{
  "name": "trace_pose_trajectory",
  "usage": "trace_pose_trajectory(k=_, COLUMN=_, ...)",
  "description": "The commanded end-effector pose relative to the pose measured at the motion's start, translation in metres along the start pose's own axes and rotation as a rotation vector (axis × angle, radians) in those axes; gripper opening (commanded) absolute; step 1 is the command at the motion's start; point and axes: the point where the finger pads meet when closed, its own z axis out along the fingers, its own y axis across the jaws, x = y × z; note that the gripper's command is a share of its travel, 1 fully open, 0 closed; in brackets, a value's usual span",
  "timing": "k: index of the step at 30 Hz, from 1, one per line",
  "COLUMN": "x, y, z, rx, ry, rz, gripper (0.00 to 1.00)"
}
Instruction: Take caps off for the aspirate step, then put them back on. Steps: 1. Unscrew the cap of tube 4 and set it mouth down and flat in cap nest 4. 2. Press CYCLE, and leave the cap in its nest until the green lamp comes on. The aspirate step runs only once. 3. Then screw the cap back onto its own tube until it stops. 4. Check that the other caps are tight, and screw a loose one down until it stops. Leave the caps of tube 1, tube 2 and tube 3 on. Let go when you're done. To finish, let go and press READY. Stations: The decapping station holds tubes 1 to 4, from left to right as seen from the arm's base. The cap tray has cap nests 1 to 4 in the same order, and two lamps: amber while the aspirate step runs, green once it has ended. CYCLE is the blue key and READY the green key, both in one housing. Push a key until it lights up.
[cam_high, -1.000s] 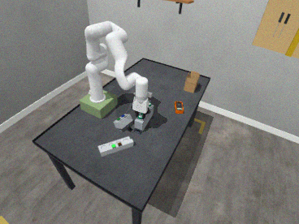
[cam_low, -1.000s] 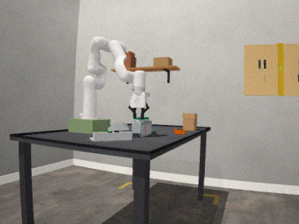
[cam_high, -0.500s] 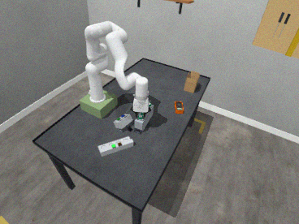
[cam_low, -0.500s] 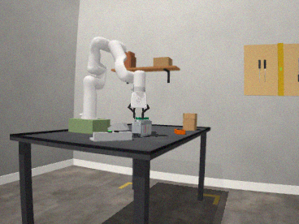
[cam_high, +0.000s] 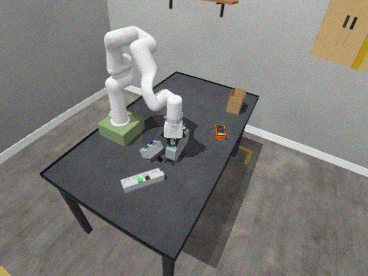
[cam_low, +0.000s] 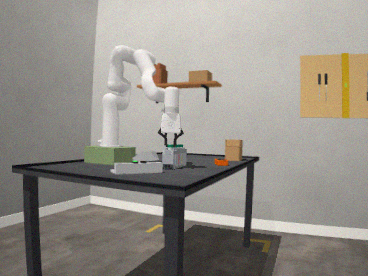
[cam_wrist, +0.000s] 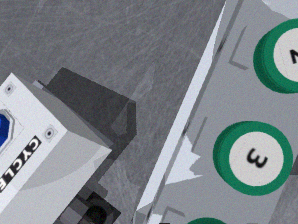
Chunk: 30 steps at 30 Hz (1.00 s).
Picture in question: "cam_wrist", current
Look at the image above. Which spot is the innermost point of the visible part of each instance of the white control box with blue button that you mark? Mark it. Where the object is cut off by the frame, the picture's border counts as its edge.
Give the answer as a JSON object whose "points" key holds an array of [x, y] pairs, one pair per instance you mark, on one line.
{"points": [[48, 152]]}

